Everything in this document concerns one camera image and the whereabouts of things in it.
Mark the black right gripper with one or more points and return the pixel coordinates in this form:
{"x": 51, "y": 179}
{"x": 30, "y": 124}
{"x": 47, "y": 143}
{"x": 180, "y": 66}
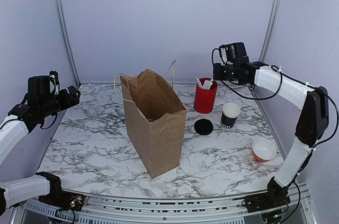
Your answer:
{"x": 216, "y": 74}

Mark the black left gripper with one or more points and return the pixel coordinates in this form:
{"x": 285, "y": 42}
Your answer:
{"x": 74, "y": 99}

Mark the brown paper bag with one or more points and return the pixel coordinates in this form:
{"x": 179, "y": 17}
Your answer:
{"x": 155, "y": 118}

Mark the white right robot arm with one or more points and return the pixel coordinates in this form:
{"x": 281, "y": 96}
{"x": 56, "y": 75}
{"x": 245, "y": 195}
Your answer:
{"x": 313, "y": 105}

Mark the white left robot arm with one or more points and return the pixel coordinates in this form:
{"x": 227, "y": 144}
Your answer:
{"x": 21, "y": 121}

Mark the white sugar stick packets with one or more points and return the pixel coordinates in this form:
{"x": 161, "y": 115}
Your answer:
{"x": 207, "y": 84}

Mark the black stacked paper cup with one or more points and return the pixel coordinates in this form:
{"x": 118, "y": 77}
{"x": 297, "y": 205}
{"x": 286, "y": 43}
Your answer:
{"x": 230, "y": 113}

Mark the red cylindrical canister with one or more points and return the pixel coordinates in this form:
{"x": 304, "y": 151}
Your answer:
{"x": 205, "y": 98}

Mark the black plastic cup lids stack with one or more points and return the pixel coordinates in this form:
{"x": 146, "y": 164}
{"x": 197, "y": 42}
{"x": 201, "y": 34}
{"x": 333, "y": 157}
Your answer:
{"x": 203, "y": 127}

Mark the orange white bowl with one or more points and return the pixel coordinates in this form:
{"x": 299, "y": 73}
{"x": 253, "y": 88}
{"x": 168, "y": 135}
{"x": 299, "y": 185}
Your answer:
{"x": 263, "y": 150}

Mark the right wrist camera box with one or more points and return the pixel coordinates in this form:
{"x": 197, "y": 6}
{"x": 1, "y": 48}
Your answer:
{"x": 234, "y": 53}

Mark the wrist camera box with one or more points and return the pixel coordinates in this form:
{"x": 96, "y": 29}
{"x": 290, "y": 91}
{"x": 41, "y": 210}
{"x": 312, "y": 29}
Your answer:
{"x": 234, "y": 53}
{"x": 44, "y": 86}

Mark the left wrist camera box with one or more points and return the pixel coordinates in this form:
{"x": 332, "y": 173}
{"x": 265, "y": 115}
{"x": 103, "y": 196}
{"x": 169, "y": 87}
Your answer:
{"x": 44, "y": 86}

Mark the aluminium frame post right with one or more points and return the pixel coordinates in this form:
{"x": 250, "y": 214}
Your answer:
{"x": 273, "y": 18}

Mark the aluminium frame post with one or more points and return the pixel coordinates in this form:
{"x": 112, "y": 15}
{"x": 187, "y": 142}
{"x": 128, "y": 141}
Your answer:
{"x": 66, "y": 41}
{"x": 273, "y": 18}

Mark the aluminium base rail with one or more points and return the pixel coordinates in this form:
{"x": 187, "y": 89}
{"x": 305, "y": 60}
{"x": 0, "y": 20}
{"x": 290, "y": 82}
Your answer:
{"x": 238, "y": 208}

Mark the aluminium frame post left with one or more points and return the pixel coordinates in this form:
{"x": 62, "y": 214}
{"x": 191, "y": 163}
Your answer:
{"x": 66, "y": 41}

